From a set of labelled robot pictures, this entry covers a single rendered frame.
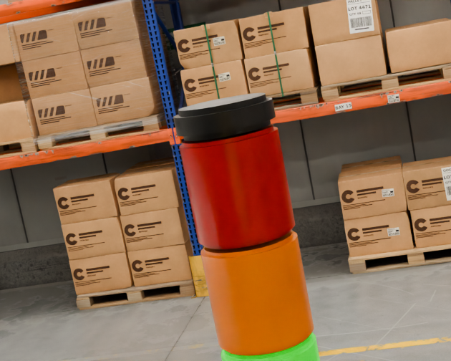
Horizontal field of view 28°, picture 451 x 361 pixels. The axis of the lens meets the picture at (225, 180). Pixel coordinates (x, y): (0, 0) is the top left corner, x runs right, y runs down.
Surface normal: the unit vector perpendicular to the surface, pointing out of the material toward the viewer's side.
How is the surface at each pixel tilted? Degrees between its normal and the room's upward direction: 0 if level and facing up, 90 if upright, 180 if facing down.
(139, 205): 92
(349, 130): 90
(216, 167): 90
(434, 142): 90
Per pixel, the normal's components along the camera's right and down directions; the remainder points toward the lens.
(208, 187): -0.53, 0.24
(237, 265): -0.29, 0.22
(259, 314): -0.04, 0.17
